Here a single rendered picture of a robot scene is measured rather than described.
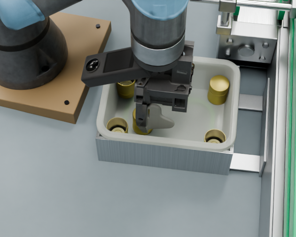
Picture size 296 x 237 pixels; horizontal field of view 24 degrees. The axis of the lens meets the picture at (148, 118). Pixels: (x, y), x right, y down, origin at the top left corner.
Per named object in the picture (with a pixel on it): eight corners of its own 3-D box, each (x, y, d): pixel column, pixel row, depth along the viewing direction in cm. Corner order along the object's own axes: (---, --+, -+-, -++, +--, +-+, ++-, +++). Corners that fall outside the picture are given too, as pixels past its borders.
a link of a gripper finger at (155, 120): (172, 148, 112) (175, 112, 105) (136, 144, 112) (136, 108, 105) (174, 134, 114) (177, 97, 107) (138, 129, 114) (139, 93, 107)
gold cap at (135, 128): (131, 134, 116) (130, 121, 112) (134, 116, 118) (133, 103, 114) (151, 136, 116) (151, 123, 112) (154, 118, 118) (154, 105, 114)
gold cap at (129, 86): (139, 81, 116) (139, 94, 120) (130, 65, 118) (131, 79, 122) (120, 89, 116) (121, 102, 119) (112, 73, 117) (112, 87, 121)
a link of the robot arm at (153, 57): (126, 46, 91) (135, -1, 95) (127, 66, 95) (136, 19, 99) (182, 52, 91) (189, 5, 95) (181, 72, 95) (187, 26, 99)
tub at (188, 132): (229, 175, 114) (235, 151, 106) (97, 160, 115) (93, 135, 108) (236, 88, 123) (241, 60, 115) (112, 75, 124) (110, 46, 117)
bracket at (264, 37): (270, 67, 118) (277, 42, 112) (216, 60, 118) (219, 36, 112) (271, 50, 119) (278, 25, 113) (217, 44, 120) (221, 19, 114)
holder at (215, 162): (260, 179, 114) (268, 158, 107) (98, 160, 116) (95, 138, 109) (265, 93, 123) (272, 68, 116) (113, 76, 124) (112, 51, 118)
